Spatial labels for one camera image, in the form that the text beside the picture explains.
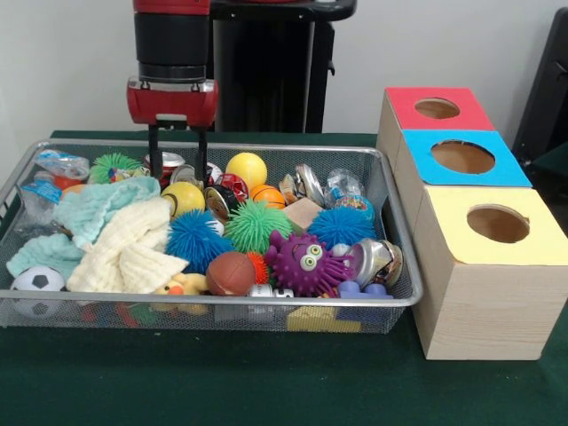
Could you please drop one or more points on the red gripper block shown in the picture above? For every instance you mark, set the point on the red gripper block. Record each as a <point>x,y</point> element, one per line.
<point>173,106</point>

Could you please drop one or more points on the crushed red soda can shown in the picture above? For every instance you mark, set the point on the crushed red soda can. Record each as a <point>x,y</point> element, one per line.
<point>172,160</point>

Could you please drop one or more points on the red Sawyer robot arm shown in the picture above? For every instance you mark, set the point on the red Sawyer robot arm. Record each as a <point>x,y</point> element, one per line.
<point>171,40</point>

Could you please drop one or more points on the shallow mesh bin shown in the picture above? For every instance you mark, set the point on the shallow mesh bin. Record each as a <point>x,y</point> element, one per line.
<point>222,317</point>

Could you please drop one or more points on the wooden box with three holes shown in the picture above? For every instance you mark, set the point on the wooden box with three holes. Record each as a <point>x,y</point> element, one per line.
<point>488,310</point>

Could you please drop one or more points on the yellow smiley ball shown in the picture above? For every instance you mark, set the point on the yellow smiley ball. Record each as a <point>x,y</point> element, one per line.
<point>186,197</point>

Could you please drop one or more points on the plain yellow ball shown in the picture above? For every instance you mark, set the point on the plain yellow ball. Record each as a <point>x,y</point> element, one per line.
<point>246,168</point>

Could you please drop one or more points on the blue spiky rubber ball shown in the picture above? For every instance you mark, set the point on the blue spiky rubber ball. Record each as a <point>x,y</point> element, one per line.
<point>197,239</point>
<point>341,226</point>

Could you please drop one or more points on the mint green cloth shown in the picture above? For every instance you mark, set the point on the mint green cloth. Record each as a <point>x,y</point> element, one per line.
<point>97,202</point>

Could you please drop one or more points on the green spiky rubber ball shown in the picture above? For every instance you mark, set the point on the green spiky rubber ball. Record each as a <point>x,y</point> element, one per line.
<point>255,226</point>

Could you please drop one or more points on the cream waffle cloth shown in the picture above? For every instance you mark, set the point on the cream waffle cloth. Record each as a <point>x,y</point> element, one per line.
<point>128,248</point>

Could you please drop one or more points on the brown toy football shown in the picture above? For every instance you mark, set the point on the brown toy football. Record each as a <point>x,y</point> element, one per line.
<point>231,273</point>

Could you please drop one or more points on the purple spiky monster toy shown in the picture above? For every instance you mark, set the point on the purple spiky monster toy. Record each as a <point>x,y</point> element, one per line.
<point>297,266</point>

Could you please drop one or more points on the black and white soccer ball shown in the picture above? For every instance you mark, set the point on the black and white soccer ball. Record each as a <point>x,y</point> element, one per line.
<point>37,279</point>

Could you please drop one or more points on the dark green table cloth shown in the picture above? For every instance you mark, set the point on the dark green table cloth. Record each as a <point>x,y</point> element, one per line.
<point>266,381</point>

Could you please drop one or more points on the black stand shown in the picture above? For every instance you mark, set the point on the black stand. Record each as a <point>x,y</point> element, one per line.
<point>546,89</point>

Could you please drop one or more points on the dark green side-table cloth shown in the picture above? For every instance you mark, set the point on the dark green side-table cloth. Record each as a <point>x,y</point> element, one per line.
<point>554,168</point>

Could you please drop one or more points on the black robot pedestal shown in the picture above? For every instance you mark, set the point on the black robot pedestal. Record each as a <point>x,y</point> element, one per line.
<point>275,80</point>

